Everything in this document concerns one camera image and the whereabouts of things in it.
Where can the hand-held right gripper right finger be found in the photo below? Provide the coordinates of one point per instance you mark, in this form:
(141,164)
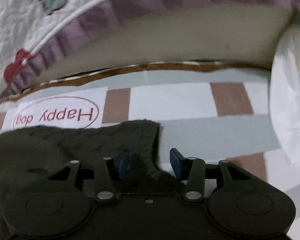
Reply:
(176,165)

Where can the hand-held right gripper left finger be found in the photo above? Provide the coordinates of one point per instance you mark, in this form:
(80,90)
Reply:
(123,166)

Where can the dark green sweater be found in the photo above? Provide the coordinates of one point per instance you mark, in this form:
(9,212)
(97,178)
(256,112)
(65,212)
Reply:
(65,142)

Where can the checkered floor mat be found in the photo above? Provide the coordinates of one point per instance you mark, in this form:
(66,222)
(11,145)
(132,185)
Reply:
(177,100)

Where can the cream bed base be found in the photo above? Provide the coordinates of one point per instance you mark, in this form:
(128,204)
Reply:
(190,37)

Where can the bear printed quilt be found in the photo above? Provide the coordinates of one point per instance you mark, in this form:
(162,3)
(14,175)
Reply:
(15,17)

